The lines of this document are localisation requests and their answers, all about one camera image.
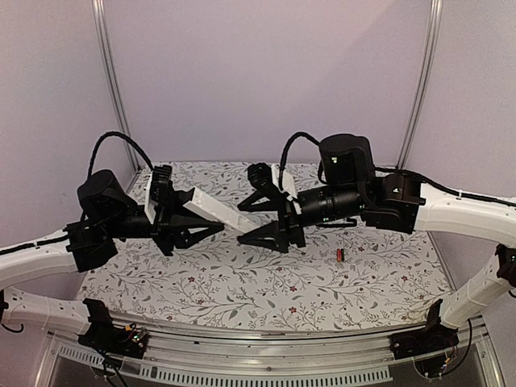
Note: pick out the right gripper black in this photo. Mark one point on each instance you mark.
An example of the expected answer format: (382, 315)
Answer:
(287, 218)

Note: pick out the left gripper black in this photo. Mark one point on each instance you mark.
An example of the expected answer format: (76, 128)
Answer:
(167, 221)

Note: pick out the white remote control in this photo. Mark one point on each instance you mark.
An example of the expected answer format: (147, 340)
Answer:
(210, 208)

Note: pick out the red black battery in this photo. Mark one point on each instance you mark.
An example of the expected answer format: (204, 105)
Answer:
(340, 255)

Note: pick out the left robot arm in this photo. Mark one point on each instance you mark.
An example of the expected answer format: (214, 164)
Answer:
(109, 214)

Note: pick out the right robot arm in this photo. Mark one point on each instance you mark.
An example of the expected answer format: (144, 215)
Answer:
(353, 189)

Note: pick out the floral patterned table mat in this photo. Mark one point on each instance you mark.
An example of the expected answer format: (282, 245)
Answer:
(386, 279)

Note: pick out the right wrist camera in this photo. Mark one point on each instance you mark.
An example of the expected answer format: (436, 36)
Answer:
(265, 180)

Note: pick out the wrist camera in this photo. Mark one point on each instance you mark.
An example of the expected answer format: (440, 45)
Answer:
(265, 180)
(157, 191)

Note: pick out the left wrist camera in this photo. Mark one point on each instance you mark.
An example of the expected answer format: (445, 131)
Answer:
(157, 191)

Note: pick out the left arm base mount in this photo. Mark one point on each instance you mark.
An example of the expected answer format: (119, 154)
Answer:
(102, 335)

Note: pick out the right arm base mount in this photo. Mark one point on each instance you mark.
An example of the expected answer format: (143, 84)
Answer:
(434, 336)

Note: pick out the left aluminium frame post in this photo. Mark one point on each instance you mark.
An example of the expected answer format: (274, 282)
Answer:
(101, 25)

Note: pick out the aluminium frame post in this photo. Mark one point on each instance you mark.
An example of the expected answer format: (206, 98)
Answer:
(428, 57)
(101, 25)

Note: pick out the right aluminium frame post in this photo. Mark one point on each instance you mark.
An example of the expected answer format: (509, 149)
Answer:
(428, 57)

